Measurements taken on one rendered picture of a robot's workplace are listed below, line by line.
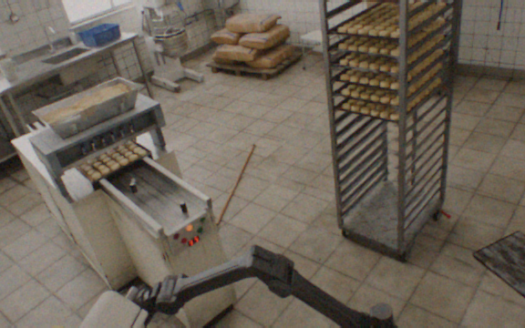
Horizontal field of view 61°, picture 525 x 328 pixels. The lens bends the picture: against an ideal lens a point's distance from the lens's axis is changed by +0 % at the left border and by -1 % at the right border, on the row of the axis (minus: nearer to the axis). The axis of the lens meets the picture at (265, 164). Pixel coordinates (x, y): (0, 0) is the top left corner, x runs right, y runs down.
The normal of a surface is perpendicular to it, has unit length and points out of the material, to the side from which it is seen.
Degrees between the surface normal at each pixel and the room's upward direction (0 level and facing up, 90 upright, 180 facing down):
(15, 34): 90
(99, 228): 90
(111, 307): 43
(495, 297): 0
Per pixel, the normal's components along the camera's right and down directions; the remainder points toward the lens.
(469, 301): -0.15, -0.83
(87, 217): 0.65, 0.32
